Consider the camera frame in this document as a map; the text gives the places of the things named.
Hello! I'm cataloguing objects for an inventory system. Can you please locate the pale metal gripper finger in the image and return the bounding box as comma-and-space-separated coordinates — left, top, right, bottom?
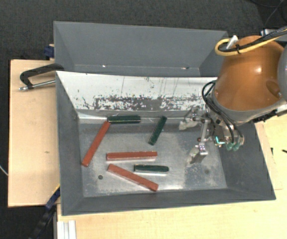
185, 144, 209, 168
178, 107, 200, 131

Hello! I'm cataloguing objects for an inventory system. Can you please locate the dark green flat block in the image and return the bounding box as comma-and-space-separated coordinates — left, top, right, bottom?
147, 115, 168, 146
107, 115, 142, 124
133, 164, 170, 175

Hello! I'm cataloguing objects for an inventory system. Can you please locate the red-brown flat block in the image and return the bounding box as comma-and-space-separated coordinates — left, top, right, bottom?
106, 151, 158, 162
107, 163, 159, 192
81, 120, 112, 168

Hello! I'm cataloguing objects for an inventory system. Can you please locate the grey metal bin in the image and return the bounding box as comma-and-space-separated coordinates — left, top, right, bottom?
53, 20, 277, 216

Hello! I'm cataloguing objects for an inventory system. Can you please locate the black cylinder on white bracket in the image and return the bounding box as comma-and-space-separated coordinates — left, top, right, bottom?
252, 105, 287, 123

